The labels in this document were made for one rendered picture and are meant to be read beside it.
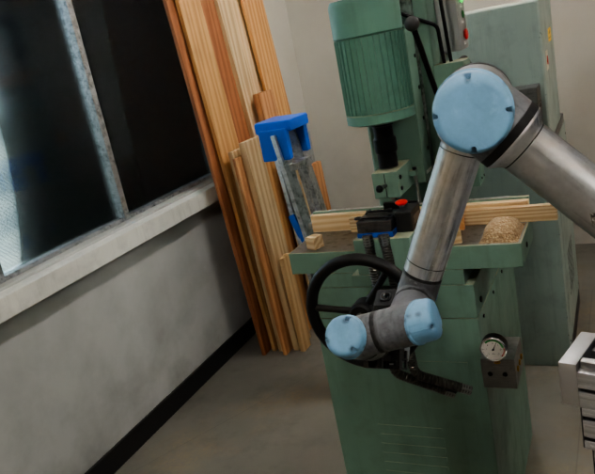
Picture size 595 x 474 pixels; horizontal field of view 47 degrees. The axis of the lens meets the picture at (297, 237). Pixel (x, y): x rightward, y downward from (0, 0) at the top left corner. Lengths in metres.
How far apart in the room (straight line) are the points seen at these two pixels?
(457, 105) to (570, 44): 3.05
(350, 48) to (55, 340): 1.48
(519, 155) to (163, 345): 2.23
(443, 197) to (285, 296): 2.13
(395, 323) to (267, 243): 2.07
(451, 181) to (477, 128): 0.21
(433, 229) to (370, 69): 0.60
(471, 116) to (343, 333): 0.43
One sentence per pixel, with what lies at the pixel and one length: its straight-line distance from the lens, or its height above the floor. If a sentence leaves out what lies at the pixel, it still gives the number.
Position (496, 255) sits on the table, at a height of 0.87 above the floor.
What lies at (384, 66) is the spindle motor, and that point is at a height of 1.33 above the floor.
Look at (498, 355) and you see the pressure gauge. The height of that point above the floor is 0.65.
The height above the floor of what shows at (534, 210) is 0.93.
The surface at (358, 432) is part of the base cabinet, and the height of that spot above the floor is 0.36.
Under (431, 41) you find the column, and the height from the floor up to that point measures 1.36.
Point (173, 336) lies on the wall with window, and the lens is 3.10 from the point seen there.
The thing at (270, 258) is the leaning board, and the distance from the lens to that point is 3.24.
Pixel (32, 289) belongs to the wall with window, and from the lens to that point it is 2.42.
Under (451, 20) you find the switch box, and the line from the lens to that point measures 2.02.
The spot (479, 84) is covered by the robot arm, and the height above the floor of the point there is 1.33.
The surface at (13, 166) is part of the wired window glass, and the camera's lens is 2.58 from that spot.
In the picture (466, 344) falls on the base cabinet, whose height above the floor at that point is 0.64.
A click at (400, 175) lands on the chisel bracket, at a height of 1.05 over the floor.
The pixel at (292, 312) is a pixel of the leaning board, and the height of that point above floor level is 0.21.
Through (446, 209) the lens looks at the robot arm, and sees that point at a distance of 1.23.
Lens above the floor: 1.44
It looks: 16 degrees down
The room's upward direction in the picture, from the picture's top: 11 degrees counter-clockwise
